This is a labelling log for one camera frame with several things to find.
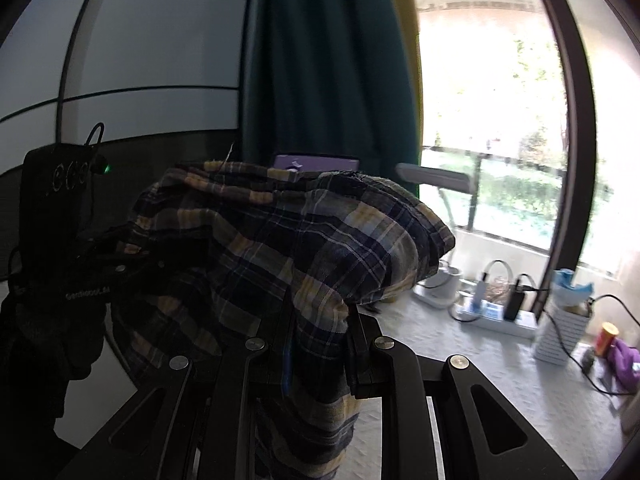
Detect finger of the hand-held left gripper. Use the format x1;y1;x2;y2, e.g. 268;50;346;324
112;252;173;286

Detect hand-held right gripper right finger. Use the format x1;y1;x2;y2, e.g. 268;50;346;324
347;305;566;480

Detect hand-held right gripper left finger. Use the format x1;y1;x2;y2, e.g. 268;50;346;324
60;305;296;480

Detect plaid pants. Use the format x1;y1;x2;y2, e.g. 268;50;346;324
110;159;457;478

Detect person's left hand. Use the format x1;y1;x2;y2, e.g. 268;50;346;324
0;300;106;396

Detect white charger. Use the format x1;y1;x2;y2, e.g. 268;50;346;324
472;272;488;313

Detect white power strip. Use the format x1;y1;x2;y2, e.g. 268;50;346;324
457;290;541;338

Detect black charger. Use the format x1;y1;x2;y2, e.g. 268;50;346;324
502;275;531;322

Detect white perforated basket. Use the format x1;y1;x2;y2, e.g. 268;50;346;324
532;290;593;366

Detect white desk lamp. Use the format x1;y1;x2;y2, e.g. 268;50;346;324
395;162;478;306

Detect tablet with purple screen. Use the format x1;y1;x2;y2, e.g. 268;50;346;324
272;154;361;183

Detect blue face mask pack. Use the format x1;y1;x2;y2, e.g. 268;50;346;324
550;269;596;311

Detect orange jar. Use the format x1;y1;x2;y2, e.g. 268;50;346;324
595;321;620;358

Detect purple cloth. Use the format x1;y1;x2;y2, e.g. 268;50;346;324
606;337;640;393

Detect yellow curtain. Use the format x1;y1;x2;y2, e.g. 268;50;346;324
382;0;426;171

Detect black charger cable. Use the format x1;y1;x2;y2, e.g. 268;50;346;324
520;280;636;398

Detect dark window post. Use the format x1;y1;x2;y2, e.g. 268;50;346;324
525;0;598;316

